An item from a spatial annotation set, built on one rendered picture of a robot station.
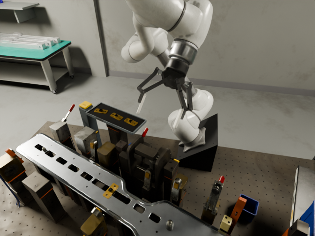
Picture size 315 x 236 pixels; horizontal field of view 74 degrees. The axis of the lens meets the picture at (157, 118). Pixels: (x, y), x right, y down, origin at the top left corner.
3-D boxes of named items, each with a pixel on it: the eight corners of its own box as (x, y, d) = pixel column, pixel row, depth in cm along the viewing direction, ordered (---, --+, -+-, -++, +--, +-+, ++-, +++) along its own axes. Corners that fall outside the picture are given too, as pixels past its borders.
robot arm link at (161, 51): (189, 121, 162) (205, 101, 168) (204, 125, 149) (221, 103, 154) (126, 37, 123) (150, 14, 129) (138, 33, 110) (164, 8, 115)
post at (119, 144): (122, 186, 142) (114, 144, 117) (126, 180, 145) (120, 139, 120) (128, 189, 140) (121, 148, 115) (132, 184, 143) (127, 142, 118)
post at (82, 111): (90, 152, 166) (77, 107, 138) (97, 146, 171) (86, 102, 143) (97, 156, 162) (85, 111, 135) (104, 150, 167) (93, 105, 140)
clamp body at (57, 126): (63, 163, 158) (48, 126, 135) (76, 152, 166) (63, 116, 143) (70, 166, 155) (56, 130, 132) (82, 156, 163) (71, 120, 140)
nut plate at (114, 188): (108, 199, 102) (107, 197, 101) (102, 195, 103) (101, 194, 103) (119, 186, 107) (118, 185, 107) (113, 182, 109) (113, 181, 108)
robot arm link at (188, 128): (178, 141, 158) (159, 122, 150) (192, 124, 162) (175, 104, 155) (190, 145, 143) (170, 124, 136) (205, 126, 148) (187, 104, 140)
